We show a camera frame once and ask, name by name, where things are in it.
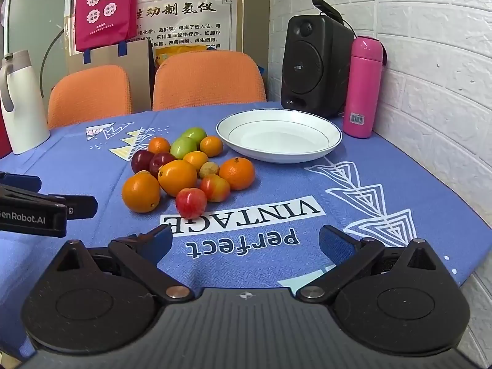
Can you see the mandarin with stem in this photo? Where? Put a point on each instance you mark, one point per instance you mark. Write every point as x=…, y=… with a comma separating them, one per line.
x=237, y=175
x=158, y=145

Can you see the orange fabric chair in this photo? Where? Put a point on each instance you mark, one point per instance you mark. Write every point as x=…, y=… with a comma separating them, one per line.
x=88, y=96
x=207, y=80

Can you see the pink bottle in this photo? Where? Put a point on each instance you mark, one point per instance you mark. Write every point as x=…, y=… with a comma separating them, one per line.
x=363, y=84

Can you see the dark red apple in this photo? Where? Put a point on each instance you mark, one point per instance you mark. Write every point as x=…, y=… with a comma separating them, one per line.
x=160, y=161

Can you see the small green apple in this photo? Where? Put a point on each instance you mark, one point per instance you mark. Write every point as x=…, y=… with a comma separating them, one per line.
x=195, y=134
x=182, y=148

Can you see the large orange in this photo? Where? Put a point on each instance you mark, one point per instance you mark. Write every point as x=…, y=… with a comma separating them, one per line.
x=140, y=194
x=177, y=176

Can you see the white kettle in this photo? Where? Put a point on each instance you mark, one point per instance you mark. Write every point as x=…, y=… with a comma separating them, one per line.
x=23, y=115

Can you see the black speaker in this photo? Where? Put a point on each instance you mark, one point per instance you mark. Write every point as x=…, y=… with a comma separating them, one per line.
x=311, y=69

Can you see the tan longan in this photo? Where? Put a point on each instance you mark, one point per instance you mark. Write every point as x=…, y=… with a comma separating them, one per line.
x=143, y=172
x=209, y=169

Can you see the dark red plum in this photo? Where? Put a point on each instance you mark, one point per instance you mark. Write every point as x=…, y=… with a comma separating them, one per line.
x=140, y=160

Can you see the brown paper bag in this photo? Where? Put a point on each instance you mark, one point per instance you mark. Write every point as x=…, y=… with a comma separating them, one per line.
x=107, y=55

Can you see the white plate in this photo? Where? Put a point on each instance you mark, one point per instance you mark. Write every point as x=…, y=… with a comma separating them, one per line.
x=276, y=134

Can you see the yellow packaging bag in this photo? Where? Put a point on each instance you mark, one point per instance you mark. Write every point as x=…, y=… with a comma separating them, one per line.
x=173, y=53

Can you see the blue printed tablecloth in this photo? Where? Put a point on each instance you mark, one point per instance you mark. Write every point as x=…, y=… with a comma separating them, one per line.
x=96, y=184

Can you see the wall poster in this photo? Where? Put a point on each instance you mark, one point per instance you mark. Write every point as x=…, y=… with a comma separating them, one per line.
x=184, y=11

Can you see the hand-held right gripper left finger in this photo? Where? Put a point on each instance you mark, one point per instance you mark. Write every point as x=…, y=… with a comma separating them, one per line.
x=161, y=244

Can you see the magenta tote bag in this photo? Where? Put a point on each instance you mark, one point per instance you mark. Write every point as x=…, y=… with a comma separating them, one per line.
x=105, y=7

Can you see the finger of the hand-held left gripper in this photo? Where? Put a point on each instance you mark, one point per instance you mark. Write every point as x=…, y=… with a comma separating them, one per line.
x=19, y=181
x=80, y=206

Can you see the small red apple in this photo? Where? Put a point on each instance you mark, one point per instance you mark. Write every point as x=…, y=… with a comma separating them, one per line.
x=191, y=203

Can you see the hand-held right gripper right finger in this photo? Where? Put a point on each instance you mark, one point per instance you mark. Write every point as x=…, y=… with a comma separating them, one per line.
x=336, y=244

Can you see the red object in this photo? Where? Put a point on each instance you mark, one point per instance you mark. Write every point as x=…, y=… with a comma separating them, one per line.
x=4, y=142

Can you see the red and yellow apple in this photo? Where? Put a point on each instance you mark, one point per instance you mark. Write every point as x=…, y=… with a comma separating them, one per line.
x=216, y=189

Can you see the small orange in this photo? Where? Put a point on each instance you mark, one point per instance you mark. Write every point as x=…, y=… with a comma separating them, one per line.
x=211, y=146
x=195, y=159

